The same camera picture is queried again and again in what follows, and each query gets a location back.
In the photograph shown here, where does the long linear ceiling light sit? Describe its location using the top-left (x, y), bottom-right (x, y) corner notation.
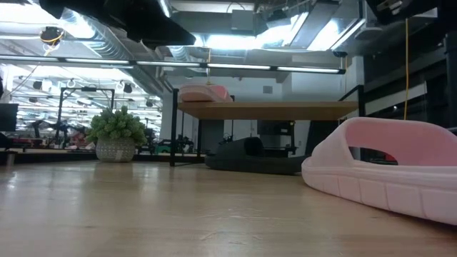
top-left (0, 54), bottom-right (347, 75)

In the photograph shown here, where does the black metal table frame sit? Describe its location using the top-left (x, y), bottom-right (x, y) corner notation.
top-left (0, 31), bottom-right (457, 167)

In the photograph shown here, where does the dark computer monitor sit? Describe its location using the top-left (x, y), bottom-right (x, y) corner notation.
top-left (0, 103), bottom-right (19, 132)

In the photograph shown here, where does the pink foam slide sandal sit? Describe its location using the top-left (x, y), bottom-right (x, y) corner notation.
top-left (301, 116), bottom-right (457, 227)
top-left (178, 84), bottom-right (233, 104)

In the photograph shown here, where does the black foam slide sandal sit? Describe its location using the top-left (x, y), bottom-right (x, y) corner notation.
top-left (204, 136), bottom-right (308, 176)

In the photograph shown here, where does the black equipment cart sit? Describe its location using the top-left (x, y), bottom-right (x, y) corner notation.
top-left (256, 120), bottom-right (297, 158)

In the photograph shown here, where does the spiky green plant in pot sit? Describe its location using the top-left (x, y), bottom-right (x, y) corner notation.
top-left (84, 105), bottom-right (148, 163)

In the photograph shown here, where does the yellow cable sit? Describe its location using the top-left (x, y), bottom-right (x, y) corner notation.
top-left (402, 17), bottom-right (411, 121)

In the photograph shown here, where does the wooden shelf with black legs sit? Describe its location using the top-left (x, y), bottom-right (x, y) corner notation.
top-left (169, 84), bottom-right (366, 168)

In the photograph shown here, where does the black orange ceiling cord reel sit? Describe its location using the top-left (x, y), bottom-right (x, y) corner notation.
top-left (39, 26), bottom-right (65, 47)

